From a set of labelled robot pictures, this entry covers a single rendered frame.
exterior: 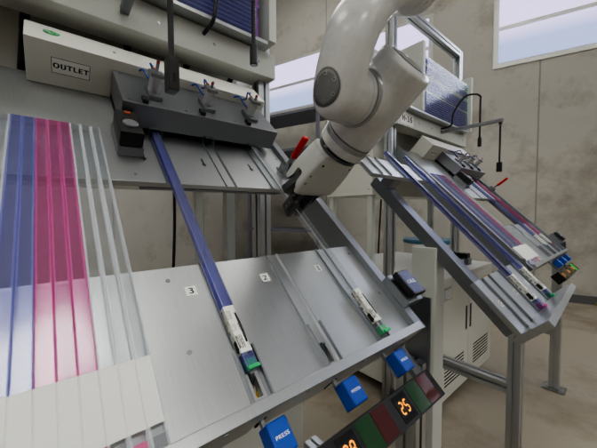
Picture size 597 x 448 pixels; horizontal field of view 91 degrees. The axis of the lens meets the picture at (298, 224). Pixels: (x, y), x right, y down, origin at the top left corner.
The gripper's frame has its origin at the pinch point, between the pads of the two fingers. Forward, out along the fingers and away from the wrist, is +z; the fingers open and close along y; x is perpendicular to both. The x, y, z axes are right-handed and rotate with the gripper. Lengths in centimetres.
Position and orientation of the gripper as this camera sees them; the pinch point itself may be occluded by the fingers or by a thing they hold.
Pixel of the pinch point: (294, 204)
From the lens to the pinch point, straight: 60.1
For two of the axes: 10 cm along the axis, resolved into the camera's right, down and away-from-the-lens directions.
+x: 4.0, 8.1, -4.4
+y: -7.6, 0.3, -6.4
